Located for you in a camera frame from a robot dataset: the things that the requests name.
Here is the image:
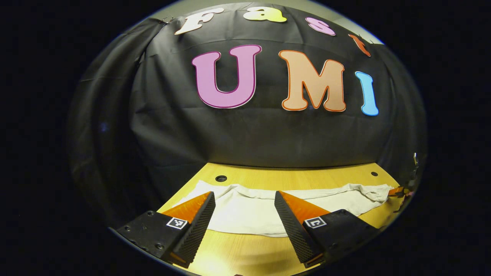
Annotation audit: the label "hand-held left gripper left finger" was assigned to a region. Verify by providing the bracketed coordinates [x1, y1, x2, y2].
[115, 191, 216, 269]

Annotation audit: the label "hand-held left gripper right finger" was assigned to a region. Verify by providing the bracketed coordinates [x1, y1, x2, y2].
[274, 191, 380, 269]

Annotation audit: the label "white jeans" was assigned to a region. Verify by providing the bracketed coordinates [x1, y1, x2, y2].
[176, 180, 394, 237]

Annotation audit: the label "black backdrop cloth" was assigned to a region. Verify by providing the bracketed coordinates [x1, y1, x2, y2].
[67, 2, 428, 227]

